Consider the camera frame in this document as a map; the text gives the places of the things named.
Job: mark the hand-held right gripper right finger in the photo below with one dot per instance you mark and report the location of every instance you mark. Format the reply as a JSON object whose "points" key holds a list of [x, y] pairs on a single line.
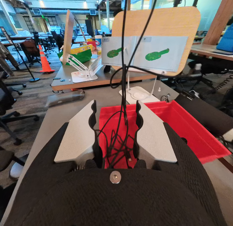
{"points": [[154, 138]]}

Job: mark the grey desk with wood edge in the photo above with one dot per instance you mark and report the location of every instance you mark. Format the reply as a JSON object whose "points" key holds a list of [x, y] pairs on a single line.
{"points": [[109, 78]]}

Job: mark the paper sheet with green shape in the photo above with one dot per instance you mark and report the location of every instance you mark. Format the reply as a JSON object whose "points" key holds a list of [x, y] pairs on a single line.
{"points": [[116, 43], [173, 45]]}

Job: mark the white board stand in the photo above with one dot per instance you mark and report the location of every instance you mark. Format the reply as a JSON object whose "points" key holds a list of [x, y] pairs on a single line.
{"points": [[140, 95]]}

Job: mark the white wipes canister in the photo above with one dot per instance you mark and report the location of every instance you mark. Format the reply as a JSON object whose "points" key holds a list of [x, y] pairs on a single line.
{"points": [[98, 45]]}

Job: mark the clear acrylic sign holder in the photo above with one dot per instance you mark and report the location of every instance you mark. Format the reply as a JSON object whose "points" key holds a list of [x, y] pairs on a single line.
{"points": [[95, 65]]}

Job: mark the black pole stand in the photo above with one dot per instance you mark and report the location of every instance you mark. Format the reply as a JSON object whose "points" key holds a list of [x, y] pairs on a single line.
{"points": [[34, 79]]}

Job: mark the orange traffic cone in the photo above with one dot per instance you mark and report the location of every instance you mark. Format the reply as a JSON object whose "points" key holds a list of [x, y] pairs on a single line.
{"points": [[45, 63]]}

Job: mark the black office chair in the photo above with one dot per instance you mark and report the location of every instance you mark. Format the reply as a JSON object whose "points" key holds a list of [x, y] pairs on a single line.
{"points": [[209, 69], [7, 102]]}

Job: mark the red plastic bin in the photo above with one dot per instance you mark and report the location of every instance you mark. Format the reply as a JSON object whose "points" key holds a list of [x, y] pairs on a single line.
{"points": [[182, 131]]}

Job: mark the person's white shoe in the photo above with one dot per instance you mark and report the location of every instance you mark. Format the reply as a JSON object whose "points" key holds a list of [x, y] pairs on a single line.
{"points": [[16, 170]]}

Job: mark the dark flat pad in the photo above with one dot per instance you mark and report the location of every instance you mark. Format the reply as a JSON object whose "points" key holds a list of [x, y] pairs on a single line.
{"points": [[203, 113]]}

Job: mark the wood topped desk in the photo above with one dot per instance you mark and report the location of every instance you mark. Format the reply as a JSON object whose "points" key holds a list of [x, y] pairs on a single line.
{"points": [[209, 50]]}

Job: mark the rounded wooden board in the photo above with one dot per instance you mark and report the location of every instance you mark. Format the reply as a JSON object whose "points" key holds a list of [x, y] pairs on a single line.
{"points": [[154, 22]]}

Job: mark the tall thin wooden board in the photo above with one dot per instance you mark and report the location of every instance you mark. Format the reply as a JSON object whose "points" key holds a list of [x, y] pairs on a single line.
{"points": [[68, 38]]}

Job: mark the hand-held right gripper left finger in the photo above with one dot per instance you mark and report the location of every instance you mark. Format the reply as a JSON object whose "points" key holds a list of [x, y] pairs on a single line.
{"points": [[76, 138]]}

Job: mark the green plastic bin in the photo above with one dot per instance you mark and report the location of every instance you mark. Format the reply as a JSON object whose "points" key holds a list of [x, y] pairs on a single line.
{"points": [[83, 56]]}

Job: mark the yellow cardboard box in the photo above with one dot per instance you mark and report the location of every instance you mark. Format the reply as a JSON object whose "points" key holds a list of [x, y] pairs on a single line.
{"points": [[80, 49]]}

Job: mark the brown backed office chair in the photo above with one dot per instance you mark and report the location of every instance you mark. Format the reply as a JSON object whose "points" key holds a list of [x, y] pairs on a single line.
{"points": [[30, 47]]}

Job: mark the black monitor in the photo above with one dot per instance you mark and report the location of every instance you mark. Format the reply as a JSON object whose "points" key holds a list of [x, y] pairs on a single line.
{"points": [[89, 27]]}

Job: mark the small black labelled device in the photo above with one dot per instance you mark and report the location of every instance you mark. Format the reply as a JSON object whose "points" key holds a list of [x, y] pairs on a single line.
{"points": [[189, 95]]}

